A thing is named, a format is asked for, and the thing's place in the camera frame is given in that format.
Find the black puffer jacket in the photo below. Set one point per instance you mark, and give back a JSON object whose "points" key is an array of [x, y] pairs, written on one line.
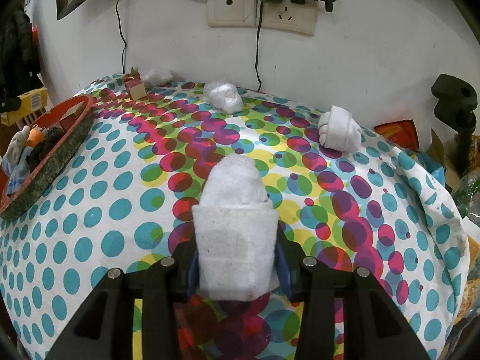
{"points": [[17, 45]]}

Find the black clamp stand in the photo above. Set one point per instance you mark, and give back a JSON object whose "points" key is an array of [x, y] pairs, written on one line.
{"points": [[455, 97]]}

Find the crumpled white plastic bag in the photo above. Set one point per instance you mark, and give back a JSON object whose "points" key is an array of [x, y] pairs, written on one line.
{"points": [[224, 96]]}

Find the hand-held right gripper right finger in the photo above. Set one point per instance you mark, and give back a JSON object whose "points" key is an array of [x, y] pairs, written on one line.
{"points": [[285, 270]]}

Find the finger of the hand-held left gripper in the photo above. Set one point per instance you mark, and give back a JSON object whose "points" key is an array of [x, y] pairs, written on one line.
{"points": [[9, 105]]}

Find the green printed plastic bag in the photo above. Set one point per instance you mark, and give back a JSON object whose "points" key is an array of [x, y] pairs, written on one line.
{"points": [[467, 195]]}

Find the black plastic glove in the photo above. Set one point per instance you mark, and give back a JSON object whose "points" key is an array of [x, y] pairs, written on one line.
{"points": [[48, 144]]}

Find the orange toy duck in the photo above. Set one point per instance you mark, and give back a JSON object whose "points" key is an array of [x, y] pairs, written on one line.
{"points": [[35, 135]]}

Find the crumpled white tissue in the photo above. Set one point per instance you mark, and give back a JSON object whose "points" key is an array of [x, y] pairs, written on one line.
{"points": [[157, 77]]}

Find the white wall outlet plate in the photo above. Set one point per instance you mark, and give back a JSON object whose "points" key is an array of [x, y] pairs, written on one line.
{"points": [[228, 11]]}

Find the blue cloth with striped edge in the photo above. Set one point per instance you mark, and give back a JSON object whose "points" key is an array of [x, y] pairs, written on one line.
{"points": [[18, 180]]}

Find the red packet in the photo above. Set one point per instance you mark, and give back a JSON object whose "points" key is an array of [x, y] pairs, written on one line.
{"points": [[397, 133]]}

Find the brown cardboard box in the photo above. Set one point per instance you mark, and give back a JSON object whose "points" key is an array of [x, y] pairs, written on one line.
{"points": [[440, 150]]}

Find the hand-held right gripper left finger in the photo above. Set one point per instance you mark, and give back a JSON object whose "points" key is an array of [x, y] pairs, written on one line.
{"points": [[192, 275]]}

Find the small red box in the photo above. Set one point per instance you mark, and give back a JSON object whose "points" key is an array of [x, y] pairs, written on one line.
{"points": [[135, 89]]}

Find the red round tray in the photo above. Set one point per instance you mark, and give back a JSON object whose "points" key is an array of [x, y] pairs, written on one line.
{"points": [[56, 161]]}

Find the red and gold wrapper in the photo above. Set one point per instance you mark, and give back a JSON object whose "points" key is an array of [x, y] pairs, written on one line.
{"points": [[133, 72]]}

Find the rolled white sock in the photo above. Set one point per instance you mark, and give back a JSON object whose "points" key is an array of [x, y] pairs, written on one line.
{"points": [[339, 129]]}

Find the white sock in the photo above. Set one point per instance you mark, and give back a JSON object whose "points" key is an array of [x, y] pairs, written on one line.
{"points": [[339, 129], [15, 144], [234, 232]]}

